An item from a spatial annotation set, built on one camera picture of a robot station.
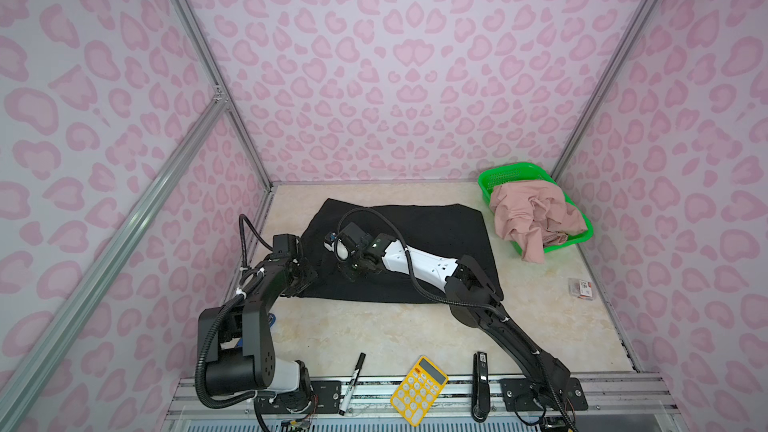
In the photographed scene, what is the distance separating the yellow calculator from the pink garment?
1.34 feet

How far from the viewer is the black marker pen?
73 cm

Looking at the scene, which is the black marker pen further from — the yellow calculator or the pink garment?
the pink garment

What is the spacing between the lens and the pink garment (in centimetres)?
88

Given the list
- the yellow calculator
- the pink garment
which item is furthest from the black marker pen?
the pink garment

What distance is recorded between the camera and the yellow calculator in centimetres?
72

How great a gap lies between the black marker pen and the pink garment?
0.54 meters

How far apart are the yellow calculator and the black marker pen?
10 cm
